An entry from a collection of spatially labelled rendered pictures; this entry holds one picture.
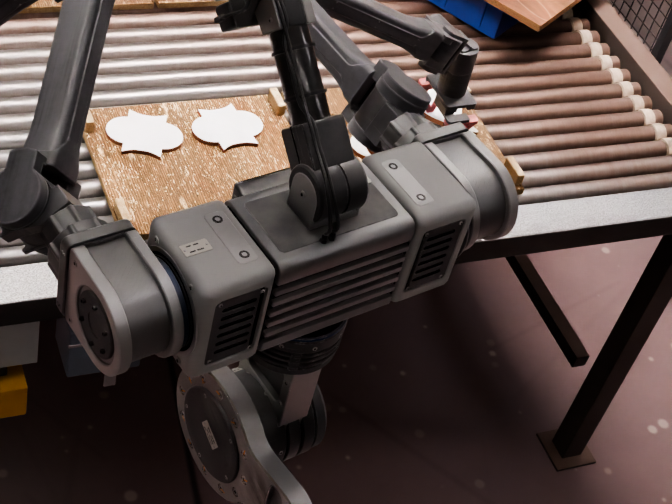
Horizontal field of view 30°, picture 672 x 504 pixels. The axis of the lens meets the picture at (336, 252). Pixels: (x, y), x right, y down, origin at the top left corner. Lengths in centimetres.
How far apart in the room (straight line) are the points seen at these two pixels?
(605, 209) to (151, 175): 93
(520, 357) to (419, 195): 205
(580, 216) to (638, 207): 15
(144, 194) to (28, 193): 84
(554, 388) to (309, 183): 217
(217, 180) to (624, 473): 152
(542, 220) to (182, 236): 125
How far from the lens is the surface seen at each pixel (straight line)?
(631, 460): 345
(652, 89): 299
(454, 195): 155
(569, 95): 290
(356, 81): 181
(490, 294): 368
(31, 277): 219
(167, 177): 236
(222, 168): 240
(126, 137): 242
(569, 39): 309
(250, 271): 139
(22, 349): 226
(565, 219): 256
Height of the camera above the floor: 251
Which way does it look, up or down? 44 degrees down
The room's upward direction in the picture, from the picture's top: 16 degrees clockwise
